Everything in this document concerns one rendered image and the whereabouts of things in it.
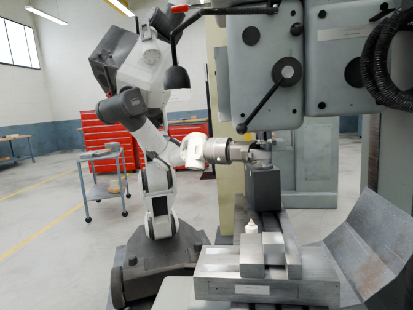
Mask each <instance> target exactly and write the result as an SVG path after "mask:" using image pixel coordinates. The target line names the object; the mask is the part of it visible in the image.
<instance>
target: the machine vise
mask: <svg viewBox="0 0 413 310"><path fill-rule="evenodd" d="M282 236H283V241H284V244H285V265H271V264H265V265H264V269H265V278H248V277H240V269H239V258H240V245H203V246H202V249H201V252H200V256H199V259H198V262H197V265H196V268H195V271H194V275H193V282H194V294H195V299H196V300H206V301H231V302H244V303H269V304H294V305H307V306H332V307H340V279H339V277H338V275H337V274H336V272H335V270H334V268H333V266H332V264H331V262H330V260H329V258H328V256H327V254H326V252H325V250H324V248H323V247H300V246H296V243H295V241H294V237H293V234H291V233H282Z"/></svg>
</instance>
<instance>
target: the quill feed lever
mask: <svg viewBox="0 0 413 310"><path fill-rule="evenodd" d="M271 76H272V80H273V82H274V83H275V84H274V85H273V87H272V88H271V89H270V90H269V91H268V93H267V94H266V95H265V97H264V98H263V99H262V100H261V102H260V103H259V104H258V105H257V107H256V108H255V109H254V110H253V112H252V113H251V114H250V115H249V116H248V118H247V119H246V121H245V122H244V123H239V124H238V125H237V126H236V132H237V133H238V134H239V135H244V134H246V132H247V130H248V128H247V125H248V124H249V123H250V122H251V121H252V119H253V118H254V117H255V115H257V113H258V112H259V110H260V109H261V108H262V107H263V106H264V105H265V103H266V102H267V101H268V99H269V98H270V97H271V96H272V94H273V93H274V92H275V91H276V90H277V89H278V87H282V88H287V87H291V86H294V85H295V84H297V83H298V82H299V80H300V79H301V77H302V65H301V63H300V62H299V61H298V60H297V59H296V58H294V57H283V58H281V59H279V61H277V62H276V64H274V66H273V68H272V72H271Z"/></svg>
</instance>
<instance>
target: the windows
mask: <svg viewBox="0 0 413 310"><path fill-rule="evenodd" d="M0 64H2V65H10V66H17V67H22V68H29V69H34V70H41V67H40V64H39V58H38V54H37V48H36V42H35V38H34V32H33V28H32V27H30V26H26V25H23V24H21V23H18V22H15V21H13V20H9V19H7V18H4V17H1V16H0Z"/></svg>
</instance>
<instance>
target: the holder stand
mask: <svg viewBox="0 0 413 310"><path fill-rule="evenodd" d="M244 173H245V196H246V197H247V199H248V200H249V202H250V204H251V206H252V207H253V209H254V211H255V212H263V211H270V210H281V180H280V169H279V168H277V167H276V166H274V165H273V164H269V166H268V167H261V166H260V164H257V160H254V161H253V162H251V163H244Z"/></svg>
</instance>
